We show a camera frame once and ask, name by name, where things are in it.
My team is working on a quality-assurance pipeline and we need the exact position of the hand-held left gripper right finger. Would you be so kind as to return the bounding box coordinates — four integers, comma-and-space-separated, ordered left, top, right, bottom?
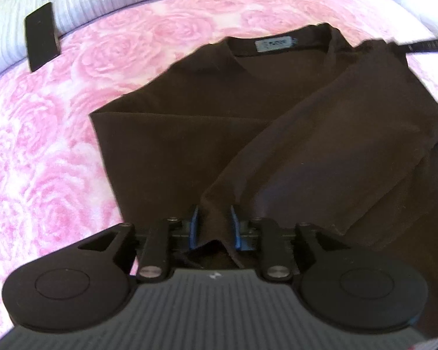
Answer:
229, 205, 347, 282

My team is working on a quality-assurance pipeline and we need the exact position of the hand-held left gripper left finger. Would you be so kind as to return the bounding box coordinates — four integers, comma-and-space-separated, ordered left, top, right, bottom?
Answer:
78, 205, 202, 284

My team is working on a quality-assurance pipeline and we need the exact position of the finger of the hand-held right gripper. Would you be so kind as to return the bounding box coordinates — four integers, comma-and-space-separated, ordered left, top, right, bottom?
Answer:
363, 36, 438, 59

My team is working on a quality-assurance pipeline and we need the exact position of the dark brown shirt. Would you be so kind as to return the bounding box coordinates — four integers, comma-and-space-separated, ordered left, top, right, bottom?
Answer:
89, 22, 438, 336

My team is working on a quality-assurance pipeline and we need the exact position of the pink floral blanket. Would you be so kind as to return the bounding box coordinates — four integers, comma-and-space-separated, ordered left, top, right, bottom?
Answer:
0, 0, 438, 321

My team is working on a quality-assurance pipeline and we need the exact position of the black flat rectangular object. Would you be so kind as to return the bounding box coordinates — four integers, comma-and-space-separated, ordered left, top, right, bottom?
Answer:
24, 2, 62, 73

